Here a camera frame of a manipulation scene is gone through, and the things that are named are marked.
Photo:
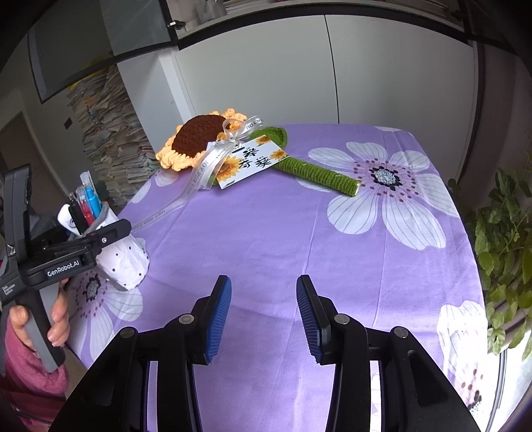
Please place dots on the blue pen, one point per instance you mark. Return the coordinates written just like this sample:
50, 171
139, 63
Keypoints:
94, 203

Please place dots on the green potted plant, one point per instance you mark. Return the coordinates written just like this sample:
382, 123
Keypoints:
503, 241

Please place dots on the crochet sunflower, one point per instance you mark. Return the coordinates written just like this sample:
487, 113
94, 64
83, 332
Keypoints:
195, 133

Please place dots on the glass cabinet door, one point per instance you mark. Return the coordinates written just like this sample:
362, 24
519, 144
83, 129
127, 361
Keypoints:
104, 41

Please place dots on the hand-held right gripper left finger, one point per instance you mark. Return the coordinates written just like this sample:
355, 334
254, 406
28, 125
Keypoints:
218, 320

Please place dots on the white correction tape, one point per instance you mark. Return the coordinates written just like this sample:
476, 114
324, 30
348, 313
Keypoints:
66, 222

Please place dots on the black marker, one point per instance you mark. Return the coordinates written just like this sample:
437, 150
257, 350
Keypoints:
75, 212

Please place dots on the translucent white pen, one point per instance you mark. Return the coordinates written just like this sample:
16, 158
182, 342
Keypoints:
86, 179

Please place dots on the tall pile of worn books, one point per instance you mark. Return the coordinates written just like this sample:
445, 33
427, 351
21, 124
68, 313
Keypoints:
112, 137

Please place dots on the sunflower gift card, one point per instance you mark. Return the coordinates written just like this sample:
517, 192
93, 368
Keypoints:
253, 162

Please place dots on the red gel pen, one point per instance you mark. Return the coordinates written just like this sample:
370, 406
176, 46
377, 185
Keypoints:
86, 209

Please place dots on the white bookcase cabinet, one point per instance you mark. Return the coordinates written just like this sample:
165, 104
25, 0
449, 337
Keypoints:
270, 70

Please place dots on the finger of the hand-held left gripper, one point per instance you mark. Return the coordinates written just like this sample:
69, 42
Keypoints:
112, 233

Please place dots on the dotted pen holder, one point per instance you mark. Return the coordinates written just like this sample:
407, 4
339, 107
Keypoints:
124, 261

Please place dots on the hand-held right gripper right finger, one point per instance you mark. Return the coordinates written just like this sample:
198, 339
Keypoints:
311, 320

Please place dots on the black wall switch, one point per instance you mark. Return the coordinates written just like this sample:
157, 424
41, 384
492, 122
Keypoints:
68, 121

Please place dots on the purple floral tablecloth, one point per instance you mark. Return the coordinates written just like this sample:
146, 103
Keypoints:
270, 232

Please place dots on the person's left forearm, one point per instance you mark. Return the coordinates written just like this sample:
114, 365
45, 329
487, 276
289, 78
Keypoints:
29, 382

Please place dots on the person's left hand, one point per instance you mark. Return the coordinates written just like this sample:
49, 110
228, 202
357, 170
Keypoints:
60, 320

